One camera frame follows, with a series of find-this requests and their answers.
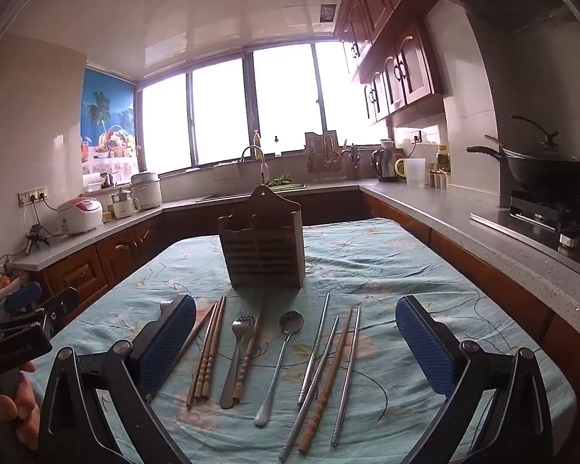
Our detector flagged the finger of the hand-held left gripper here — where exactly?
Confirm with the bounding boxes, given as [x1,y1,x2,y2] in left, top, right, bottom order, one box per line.
[39,287,80,341]
[0,281,43,321]

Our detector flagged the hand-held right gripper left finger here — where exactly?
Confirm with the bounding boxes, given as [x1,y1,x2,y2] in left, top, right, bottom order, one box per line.
[38,294,197,464]

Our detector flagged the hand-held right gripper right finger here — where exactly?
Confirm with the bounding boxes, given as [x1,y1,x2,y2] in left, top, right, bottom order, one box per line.
[395,294,554,464]

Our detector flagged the wooden utensil holder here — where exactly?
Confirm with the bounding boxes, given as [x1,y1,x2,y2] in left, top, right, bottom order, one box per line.
[217,184,304,290]

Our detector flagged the person's left hand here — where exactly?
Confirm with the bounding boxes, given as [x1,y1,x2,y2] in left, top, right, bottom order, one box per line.
[0,360,42,451]

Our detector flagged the small black tripod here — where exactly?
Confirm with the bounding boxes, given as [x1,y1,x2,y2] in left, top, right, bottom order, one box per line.
[25,224,50,256]

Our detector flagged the metal fork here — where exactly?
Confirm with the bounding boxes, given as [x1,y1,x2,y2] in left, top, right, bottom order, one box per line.
[219,315,255,409]

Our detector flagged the pink white rice cooker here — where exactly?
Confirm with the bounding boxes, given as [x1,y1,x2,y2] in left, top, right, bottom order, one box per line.
[57,197,104,235]

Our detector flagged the teal floral tablecloth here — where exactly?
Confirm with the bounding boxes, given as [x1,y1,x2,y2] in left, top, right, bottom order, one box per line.
[26,217,578,464]

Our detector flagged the metal spoon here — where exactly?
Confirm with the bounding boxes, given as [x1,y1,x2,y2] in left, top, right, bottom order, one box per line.
[254,310,305,427]

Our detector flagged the grey kitchen countertop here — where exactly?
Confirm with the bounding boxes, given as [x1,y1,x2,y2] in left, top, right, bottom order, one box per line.
[10,179,580,339]

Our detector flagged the white cooking pot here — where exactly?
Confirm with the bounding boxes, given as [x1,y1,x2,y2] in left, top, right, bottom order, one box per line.
[130,171,164,212]

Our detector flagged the white spice jar set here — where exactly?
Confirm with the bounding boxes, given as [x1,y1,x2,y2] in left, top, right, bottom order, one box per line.
[428,167,452,191]

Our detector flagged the black gas stove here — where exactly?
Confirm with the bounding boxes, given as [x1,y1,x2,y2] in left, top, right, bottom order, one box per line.
[470,188,580,271]

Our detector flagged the steel electric kettle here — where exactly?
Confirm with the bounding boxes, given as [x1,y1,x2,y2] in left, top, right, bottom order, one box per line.
[371,147,400,183]

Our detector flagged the colander with green vegetables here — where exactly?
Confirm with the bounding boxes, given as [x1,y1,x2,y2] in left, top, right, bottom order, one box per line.
[263,173,306,190]

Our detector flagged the kitchen faucet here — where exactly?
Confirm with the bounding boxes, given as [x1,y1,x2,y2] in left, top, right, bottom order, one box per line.
[241,145,271,185]

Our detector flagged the black wok with lid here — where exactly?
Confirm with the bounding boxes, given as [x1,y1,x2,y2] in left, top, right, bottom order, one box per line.
[466,115,580,204]

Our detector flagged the tropical fruit window blind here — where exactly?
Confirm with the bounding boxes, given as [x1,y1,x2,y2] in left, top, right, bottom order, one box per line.
[80,68,142,176]

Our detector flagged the wooden knife rack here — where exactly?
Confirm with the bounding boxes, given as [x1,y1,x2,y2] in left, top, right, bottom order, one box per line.
[304,130,347,178]

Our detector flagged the kitchen window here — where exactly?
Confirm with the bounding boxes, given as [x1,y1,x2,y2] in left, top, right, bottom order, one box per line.
[136,41,393,176]

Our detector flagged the white jug green handle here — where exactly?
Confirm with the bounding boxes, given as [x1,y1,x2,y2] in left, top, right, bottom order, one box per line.
[394,157,426,188]

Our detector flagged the wooden wall cabinets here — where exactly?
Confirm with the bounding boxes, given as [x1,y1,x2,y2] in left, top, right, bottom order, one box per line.
[333,0,445,125]

